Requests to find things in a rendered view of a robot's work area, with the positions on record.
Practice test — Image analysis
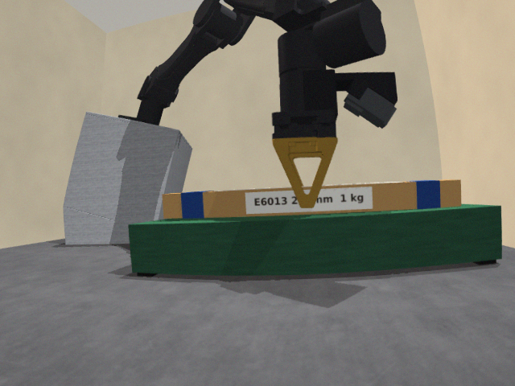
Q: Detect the brown welding electrode pack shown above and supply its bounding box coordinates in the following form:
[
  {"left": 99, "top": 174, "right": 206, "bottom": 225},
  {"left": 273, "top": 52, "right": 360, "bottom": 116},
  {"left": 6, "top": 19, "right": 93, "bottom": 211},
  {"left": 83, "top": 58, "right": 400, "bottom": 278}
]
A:
[{"left": 163, "top": 179, "right": 461, "bottom": 219}]

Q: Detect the low green platform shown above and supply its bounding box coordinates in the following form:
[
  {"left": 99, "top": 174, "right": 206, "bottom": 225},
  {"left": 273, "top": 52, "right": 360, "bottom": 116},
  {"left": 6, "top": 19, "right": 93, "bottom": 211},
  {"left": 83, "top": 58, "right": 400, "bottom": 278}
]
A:
[{"left": 128, "top": 204, "right": 502, "bottom": 277}]

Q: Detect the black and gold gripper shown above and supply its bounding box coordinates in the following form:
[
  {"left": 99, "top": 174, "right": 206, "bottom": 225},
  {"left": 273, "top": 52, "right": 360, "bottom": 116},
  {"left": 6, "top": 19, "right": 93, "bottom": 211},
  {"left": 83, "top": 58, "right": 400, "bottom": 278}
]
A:
[{"left": 272, "top": 68, "right": 338, "bottom": 208}]

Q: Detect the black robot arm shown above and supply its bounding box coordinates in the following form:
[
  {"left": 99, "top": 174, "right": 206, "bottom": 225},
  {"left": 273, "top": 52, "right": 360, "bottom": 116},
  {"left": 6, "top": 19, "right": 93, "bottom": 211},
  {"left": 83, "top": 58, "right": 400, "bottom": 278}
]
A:
[{"left": 118, "top": 0, "right": 398, "bottom": 129}]

